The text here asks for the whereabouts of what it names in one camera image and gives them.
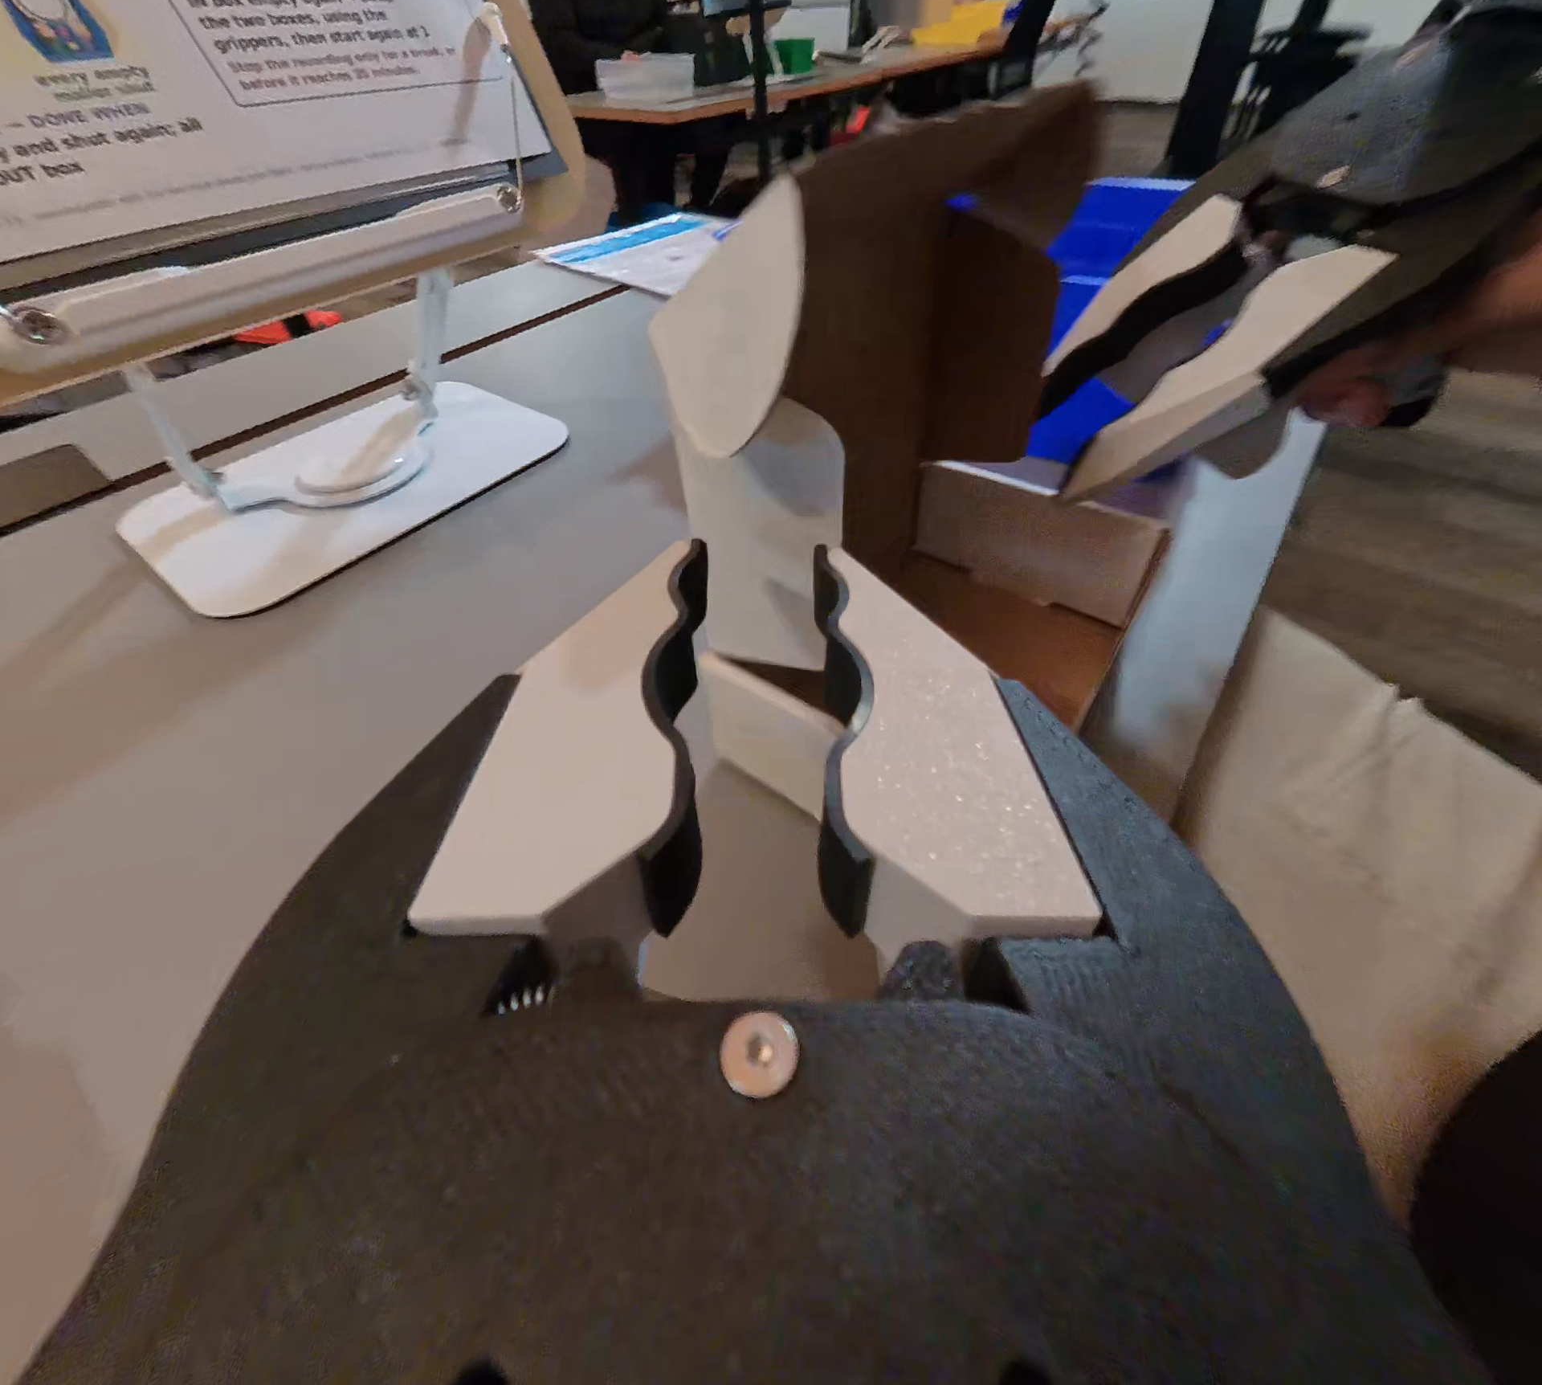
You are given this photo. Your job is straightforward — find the black stand pole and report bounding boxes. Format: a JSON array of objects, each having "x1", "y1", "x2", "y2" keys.
[{"x1": 720, "y1": 0, "x2": 777, "y2": 184}]

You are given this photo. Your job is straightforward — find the person's right hand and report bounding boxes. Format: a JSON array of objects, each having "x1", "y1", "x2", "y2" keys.
[{"x1": 1301, "y1": 240, "x2": 1542, "y2": 432}]

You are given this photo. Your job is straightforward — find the printed instruction sheet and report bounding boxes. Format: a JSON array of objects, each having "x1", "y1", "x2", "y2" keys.
[{"x1": 0, "y1": 0, "x2": 555, "y2": 265}]

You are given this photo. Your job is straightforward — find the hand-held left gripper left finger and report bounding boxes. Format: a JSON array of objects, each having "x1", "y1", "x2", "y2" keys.
[{"x1": 405, "y1": 537, "x2": 709, "y2": 940}]

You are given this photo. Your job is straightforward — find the clear plastic container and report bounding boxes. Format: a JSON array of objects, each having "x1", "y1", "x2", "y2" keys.
[{"x1": 595, "y1": 55, "x2": 702, "y2": 104}]

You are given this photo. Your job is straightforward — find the person's black sweater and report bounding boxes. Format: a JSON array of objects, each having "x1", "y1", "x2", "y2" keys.
[{"x1": 1409, "y1": 1036, "x2": 1542, "y2": 1385}]

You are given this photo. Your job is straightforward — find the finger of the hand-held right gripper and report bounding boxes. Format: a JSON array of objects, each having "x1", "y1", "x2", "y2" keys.
[
  {"x1": 1039, "y1": 192, "x2": 1256, "y2": 420},
  {"x1": 1058, "y1": 246, "x2": 1398, "y2": 505}
]

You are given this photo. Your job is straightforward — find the white cardboard mailer box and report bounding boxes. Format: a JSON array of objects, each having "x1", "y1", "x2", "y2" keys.
[{"x1": 650, "y1": 84, "x2": 1325, "y2": 822}]

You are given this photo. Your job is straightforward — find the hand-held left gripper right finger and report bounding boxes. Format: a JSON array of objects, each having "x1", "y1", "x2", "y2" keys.
[{"x1": 813, "y1": 544, "x2": 1106, "y2": 951}]

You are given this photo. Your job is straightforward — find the blue white paper leaflet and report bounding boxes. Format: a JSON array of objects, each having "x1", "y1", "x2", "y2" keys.
[{"x1": 534, "y1": 209, "x2": 739, "y2": 300}]

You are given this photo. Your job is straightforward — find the wooden background table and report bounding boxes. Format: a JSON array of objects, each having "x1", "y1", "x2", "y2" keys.
[{"x1": 567, "y1": 22, "x2": 1093, "y2": 219}]

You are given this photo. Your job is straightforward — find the grey desk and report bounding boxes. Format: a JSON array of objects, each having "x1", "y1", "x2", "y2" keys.
[{"x1": 0, "y1": 246, "x2": 917, "y2": 1385}]

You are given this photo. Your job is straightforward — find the white document stand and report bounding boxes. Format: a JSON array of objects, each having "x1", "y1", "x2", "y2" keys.
[{"x1": 0, "y1": 5, "x2": 571, "y2": 619}]

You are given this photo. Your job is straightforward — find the blue plastic bin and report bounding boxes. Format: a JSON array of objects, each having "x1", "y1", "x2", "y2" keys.
[{"x1": 945, "y1": 177, "x2": 1229, "y2": 483}]

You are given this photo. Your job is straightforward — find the yellow plastic bin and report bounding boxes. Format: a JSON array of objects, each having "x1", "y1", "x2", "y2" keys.
[{"x1": 907, "y1": 0, "x2": 1011, "y2": 49}]

